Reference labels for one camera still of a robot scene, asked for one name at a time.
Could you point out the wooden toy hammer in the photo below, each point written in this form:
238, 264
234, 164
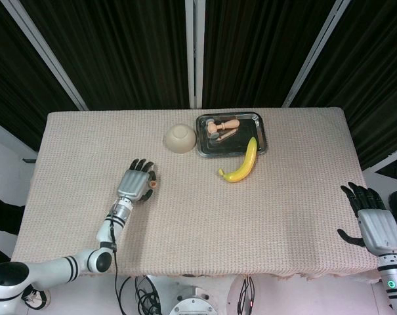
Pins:
229, 124

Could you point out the white sneaker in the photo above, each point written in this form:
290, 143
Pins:
35, 297

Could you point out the yellow toy banana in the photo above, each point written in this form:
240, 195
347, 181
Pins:
247, 160

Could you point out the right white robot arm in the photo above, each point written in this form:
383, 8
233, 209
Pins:
393, 275

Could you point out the silver robot torso flange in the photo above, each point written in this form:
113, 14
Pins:
191, 303

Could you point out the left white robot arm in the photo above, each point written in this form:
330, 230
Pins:
108, 231

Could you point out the white frame post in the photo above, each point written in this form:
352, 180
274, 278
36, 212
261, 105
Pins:
48, 55
314, 52
195, 49

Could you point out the person in black clothes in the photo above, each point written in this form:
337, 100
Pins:
4, 213

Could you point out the black pleated curtain panel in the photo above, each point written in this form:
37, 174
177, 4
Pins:
14, 82
119, 55
375, 82
260, 55

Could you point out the beige upturned bowl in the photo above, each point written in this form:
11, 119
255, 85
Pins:
180, 139

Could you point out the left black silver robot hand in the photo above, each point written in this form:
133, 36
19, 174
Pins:
132, 183

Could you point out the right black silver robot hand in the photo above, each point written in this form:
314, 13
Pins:
380, 229

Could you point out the beige woven tablecloth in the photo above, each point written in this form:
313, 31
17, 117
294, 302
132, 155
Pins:
218, 223

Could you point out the shiny metal tray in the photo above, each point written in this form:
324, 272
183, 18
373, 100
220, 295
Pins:
247, 128

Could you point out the white frame base bar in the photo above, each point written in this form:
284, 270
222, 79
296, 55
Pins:
386, 158

